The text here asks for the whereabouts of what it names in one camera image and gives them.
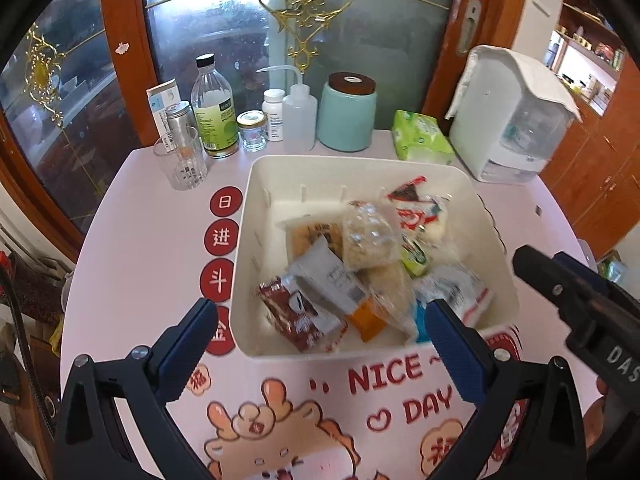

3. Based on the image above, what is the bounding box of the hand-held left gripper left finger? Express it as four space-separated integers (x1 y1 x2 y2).
52 297 220 480

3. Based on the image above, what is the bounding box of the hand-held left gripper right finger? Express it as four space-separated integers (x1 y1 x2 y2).
424 299 586 480

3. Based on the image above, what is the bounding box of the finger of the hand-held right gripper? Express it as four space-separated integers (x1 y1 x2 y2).
552 252 626 301
512 245 608 331

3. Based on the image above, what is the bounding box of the blue and white snack packet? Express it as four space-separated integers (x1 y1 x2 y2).
412 302 433 343

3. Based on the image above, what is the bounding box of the white translucent snack packet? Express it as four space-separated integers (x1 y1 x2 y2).
415 265 488 328

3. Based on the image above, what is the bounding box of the orange snack packet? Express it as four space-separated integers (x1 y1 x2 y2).
347 300 396 343

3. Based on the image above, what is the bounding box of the yellowish rice cracker packet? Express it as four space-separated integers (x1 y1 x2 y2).
360 260 418 341

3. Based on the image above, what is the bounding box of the green snack packet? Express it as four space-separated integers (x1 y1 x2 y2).
400 237 431 278

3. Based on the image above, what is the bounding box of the dark red snack packet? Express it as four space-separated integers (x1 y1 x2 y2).
256 277 348 353

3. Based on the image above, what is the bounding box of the red and white cookie packet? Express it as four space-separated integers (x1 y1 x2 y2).
387 176 451 243

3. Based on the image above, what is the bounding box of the pale rice cracker packet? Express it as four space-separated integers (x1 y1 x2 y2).
341 201 403 273

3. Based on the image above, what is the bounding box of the grey snack packet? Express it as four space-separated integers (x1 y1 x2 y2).
287 237 371 318

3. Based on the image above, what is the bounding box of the brown cake black label packet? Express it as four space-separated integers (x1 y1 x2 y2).
285 215 351 271

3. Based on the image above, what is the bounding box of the white plastic bin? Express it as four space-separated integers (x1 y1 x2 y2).
233 155 521 358

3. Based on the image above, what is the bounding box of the green plastic bag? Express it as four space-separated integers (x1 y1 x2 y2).
597 257 626 281

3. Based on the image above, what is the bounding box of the wooden cabinet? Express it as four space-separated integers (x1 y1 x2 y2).
540 50 640 256

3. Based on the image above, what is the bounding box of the white countertop appliance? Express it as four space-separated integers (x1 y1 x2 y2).
449 45 576 184

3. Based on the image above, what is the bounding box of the clear drinking glass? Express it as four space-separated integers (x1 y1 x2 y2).
152 126 208 191

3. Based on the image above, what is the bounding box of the green tissue pack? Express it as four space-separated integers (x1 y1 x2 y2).
391 110 456 166

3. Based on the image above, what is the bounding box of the white cloth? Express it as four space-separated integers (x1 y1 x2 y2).
444 45 583 123

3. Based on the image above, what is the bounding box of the small glass jar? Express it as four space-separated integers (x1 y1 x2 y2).
236 110 267 152

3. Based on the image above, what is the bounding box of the glass bottle with green label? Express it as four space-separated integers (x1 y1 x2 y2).
191 54 239 159

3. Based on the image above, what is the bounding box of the silver metal tin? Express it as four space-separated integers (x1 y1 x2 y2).
165 101 193 136

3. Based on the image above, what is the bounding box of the white pill bottle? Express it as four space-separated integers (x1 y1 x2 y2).
262 89 286 142

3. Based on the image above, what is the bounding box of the white and blue carton box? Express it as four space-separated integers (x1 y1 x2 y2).
146 80 181 153

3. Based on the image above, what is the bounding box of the wooden framed glass door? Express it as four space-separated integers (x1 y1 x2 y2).
100 0 526 151
0 0 151 246

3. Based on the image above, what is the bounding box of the plastic wash bottle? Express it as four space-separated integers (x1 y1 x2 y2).
256 66 318 151

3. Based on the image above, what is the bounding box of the teal canister with brown lid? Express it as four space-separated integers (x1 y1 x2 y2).
316 72 377 152

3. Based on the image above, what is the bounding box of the small gold door ornament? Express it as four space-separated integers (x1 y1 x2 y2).
22 22 66 128

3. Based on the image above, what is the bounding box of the metal door handle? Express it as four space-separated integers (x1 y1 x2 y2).
457 0 482 56

